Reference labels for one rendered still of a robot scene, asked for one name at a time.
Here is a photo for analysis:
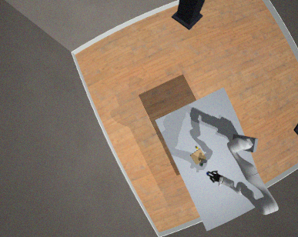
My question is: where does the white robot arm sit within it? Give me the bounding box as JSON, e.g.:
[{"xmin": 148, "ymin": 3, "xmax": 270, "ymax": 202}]
[{"xmin": 218, "ymin": 138, "xmax": 279, "ymax": 215}]

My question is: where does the tan square mat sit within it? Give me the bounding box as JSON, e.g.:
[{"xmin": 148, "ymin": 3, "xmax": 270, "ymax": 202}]
[{"xmin": 191, "ymin": 149, "xmax": 206, "ymax": 165}]

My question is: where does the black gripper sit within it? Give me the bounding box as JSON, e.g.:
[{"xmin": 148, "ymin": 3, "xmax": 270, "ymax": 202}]
[{"xmin": 208, "ymin": 171, "xmax": 223, "ymax": 183}]

